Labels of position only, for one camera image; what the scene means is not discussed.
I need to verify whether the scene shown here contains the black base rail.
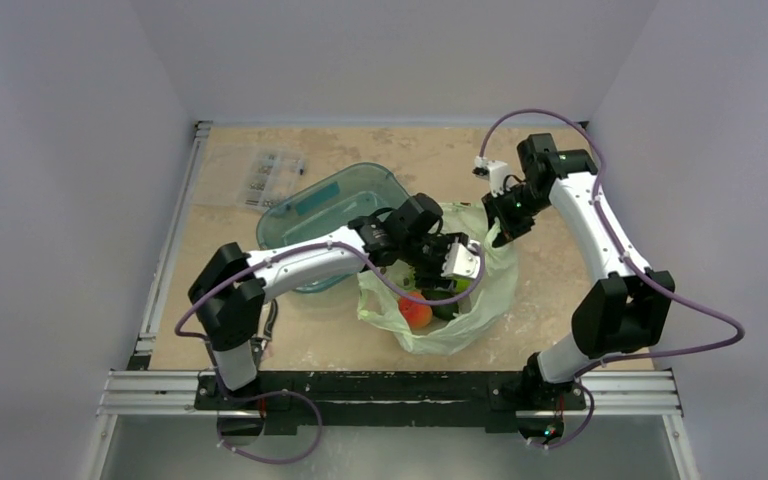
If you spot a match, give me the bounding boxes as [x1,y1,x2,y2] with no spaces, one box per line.
[194,371,587,438]

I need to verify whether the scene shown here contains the teal plastic bin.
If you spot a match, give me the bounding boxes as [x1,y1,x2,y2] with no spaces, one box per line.
[256,162,412,295]

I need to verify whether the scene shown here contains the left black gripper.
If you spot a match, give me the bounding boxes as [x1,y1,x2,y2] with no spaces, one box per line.
[399,235,467,290]

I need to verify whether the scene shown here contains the dark green fake avocado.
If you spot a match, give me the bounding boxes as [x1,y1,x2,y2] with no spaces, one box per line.
[420,289,461,322]

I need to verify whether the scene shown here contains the orange fake peach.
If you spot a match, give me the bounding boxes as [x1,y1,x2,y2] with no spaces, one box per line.
[397,291,433,330]

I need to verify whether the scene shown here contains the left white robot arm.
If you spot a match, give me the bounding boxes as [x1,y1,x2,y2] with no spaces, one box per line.
[175,194,486,409]

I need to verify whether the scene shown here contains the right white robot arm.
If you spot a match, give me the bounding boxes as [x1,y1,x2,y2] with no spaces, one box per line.
[473,133,675,407]

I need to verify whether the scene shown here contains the green fake apple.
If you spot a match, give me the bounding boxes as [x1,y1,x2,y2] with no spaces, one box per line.
[451,277,474,296]

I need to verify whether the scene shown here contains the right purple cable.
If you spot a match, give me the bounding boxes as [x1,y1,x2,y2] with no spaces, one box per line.
[478,109,746,379]

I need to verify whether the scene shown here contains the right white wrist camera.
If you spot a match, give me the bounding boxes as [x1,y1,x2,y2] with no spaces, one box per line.
[472,156,512,197]

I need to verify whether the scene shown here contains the light green plastic bag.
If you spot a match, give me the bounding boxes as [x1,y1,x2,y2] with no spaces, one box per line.
[357,203,519,355]

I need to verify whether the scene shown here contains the aluminium frame rail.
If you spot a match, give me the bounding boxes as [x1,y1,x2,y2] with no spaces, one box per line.
[97,120,213,415]

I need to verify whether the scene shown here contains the clear plastic organizer box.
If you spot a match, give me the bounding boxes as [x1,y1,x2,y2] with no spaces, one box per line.
[198,146,308,215]

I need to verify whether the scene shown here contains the black handled pliers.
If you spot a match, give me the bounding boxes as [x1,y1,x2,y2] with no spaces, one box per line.
[250,299,279,364]

